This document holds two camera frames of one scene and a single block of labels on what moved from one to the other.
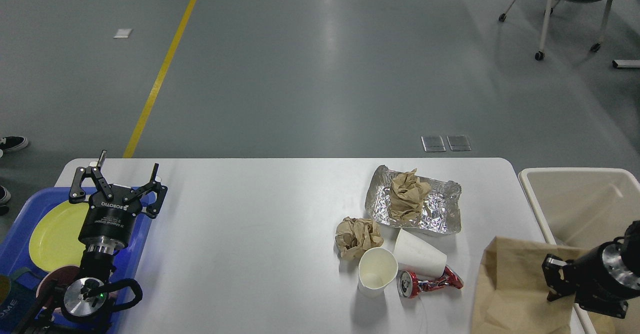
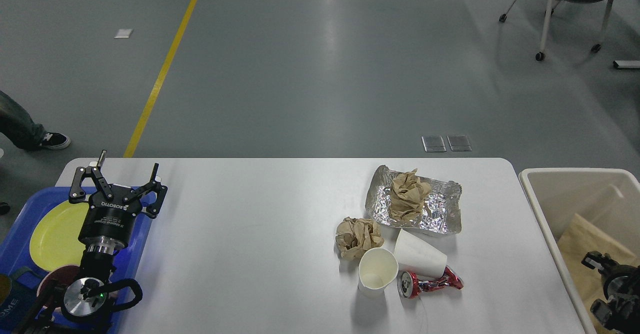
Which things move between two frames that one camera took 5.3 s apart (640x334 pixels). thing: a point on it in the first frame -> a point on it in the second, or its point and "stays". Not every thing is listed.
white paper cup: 377,268 stays
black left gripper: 108,224 stays
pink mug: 50,288 stays
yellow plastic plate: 54,241 stays
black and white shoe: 13,142 -> 55,141
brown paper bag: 511,293 -> 580,238
